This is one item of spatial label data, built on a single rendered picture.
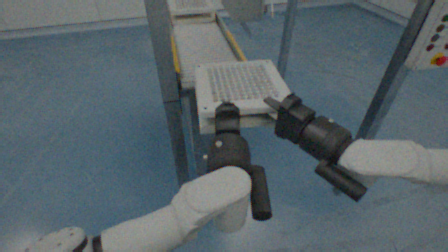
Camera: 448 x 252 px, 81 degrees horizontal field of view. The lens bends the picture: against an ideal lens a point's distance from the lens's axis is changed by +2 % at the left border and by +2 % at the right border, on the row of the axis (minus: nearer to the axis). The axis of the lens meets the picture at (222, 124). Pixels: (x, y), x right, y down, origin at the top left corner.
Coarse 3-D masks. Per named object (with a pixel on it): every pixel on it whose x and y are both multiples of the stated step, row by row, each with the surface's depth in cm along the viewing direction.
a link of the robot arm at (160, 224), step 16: (128, 224) 39; (144, 224) 39; (160, 224) 39; (176, 224) 40; (96, 240) 38; (112, 240) 37; (128, 240) 37; (144, 240) 38; (160, 240) 39; (176, 240) 40
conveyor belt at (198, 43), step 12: (192, 24) 144; (204, 24) 144; (216, 24) 144; (180, 36) 132; (192, 36) 132; (204, 36) 132; (216, 36) 132; (180, 48) 121; (192, 48) 121; (204, 48) 121; (216, 48) 121; (228, 48) 121; (180, 60) 113; (192, 60) 113; (204, 60) 113; (216, 60) 113; (228, 60) 113; (180, 72) 105; (192, 72) 105; (192, 84) 102
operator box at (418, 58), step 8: (440, 0) 89; (432, 8) 92; (440, 8) 90; (432, 16) 93; (440, 16) 90; (424, 24) 96; (432, 24) 93; (424, 32) 97; (432, 32) 94; (440, 32) 94; (416, 40) 100; (424, 40) 97; (440, 40) 97; (416, 48) 101; (424, 48) 98; (440, 48) 99; (408, 56) 105; (416, 56) 101; (424, 56) 100; (432, 56) 101; (408, 64) 105; (416, 64) 102; (424, 64) 103
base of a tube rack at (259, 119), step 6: (198, 114) 71; (252, 114) 69; (258, 114) 69; (264, 114) 69; (240, 120) 67; (246, 120) 67; (252, 120) 67; (258, 120) 67; (264, 120) 67; (270, 120) 67; (204, 126) 65; (210, 126) 65; (240, 126) 67; (246, 126) 67; (252, 126) 67; (270, 126) 68; (204, 132) 66; (210, 132) 66
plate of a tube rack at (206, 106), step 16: (208, 64) 80; (224, 64) 80; (240, 64) 80; (272, 64) 80; (208, 80) 73; (240, 80) 74; (272, 80) 73; (208, 96) 67; (224, 96) 67; (240, 96) 67; (272, 96) 67; (208, 112) 62; (240, 112) 64; (256, 112) 64
